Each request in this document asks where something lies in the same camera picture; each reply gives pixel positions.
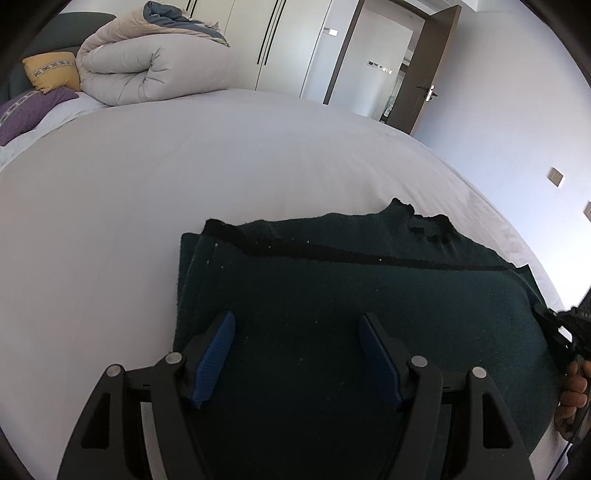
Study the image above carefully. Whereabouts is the yellow patterned pillow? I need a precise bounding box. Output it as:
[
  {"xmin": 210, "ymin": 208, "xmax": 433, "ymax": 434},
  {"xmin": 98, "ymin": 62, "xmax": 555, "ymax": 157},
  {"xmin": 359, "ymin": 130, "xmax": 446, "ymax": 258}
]
[{"xmin": 22, "ymin": 51, "xmax": 82, "ymax": 93}]

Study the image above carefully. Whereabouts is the person's right hand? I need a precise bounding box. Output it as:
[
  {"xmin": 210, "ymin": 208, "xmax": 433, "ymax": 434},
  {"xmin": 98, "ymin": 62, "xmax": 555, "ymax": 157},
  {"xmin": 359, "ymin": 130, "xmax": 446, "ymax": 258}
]
[{"xmin": 553, "ymin": 359, "xmax": 591, "ymax": 435}]

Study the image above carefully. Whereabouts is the grey padded headboard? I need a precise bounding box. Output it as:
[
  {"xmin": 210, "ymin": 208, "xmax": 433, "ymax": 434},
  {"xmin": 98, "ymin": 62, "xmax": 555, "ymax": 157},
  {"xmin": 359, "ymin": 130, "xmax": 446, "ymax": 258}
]
[{"xmin": 8, "ymin": 11, "xmax": 117, "ymax": 89}]

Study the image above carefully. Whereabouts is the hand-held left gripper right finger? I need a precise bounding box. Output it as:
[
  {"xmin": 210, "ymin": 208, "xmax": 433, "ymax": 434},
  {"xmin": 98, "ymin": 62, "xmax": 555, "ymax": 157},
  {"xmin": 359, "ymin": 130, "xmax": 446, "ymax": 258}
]
[{"xmin": 358, "ymin": 312, "xmax": 530, "ymax": 480}]

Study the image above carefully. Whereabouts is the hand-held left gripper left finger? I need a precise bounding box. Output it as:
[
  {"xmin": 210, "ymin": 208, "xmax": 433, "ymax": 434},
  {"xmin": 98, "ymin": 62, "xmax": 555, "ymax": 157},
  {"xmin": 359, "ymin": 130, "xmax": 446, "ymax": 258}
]
[{"xmin": 57, "ymin": 310, "xmax": 236, "ymax": 480}]

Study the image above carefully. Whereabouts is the white wardrobe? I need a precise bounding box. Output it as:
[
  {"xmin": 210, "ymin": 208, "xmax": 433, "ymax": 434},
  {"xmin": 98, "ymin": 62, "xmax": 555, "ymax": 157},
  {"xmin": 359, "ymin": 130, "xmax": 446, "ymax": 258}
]
[{"xmin": 182, "ymin": 0, "xmax": 365, "ymax": 104}]

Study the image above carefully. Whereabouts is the purple patterned pillow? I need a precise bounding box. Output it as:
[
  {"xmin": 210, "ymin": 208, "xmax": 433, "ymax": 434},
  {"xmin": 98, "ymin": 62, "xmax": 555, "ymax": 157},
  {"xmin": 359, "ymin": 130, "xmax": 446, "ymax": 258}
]
[{"xmin": 0, "ymin": 87, "xmax": 80, "ymax": 147}]

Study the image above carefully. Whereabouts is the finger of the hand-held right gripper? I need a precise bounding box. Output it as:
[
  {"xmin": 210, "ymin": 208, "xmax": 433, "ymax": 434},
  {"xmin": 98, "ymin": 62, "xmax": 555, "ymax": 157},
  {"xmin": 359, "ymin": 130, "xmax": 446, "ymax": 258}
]
[{"xmin": 534, "ymin": 306, "xmax": 579, "ymax": 371}]

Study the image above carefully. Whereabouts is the folded beige duvet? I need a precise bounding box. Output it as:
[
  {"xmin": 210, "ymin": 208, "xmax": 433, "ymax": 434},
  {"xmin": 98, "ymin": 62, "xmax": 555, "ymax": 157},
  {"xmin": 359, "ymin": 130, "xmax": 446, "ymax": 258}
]
[{"xmin": 75, "ymin": 0, "xmax": 232, "ymax": 108}]

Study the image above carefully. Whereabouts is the dark green sweater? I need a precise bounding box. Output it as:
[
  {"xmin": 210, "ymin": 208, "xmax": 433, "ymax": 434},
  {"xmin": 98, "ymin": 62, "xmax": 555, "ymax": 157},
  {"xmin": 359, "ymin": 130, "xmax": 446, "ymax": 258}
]
[{"xmin": 172, "ymin": 198, "xmax": 562, "ymax": 480}]

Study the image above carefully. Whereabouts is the brown door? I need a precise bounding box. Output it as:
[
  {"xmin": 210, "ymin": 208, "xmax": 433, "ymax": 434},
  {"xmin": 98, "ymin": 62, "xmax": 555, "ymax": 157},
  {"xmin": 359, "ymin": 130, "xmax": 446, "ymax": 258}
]
[{"xmin": 387, "ymin": 4, "xmax": 463, "ymax": 136}]

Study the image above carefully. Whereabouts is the white bed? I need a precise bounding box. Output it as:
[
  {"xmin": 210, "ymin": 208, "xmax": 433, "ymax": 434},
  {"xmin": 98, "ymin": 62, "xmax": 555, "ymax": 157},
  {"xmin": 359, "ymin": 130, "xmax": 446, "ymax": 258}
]
[{"xmin": 0, "ymin": 88, "xmax": 568, "ymax": 480}]

